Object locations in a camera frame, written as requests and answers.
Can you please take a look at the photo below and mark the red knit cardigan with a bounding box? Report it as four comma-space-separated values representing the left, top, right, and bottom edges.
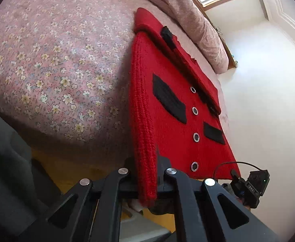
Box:
129, 8, 238, 205

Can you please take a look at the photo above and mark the pink floral bed sheet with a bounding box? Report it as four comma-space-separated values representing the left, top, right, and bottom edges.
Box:
0, 0, 220, 157

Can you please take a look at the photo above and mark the pink floral duvet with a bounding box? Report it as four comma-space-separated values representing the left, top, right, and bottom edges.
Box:
117, 0, 230, 74

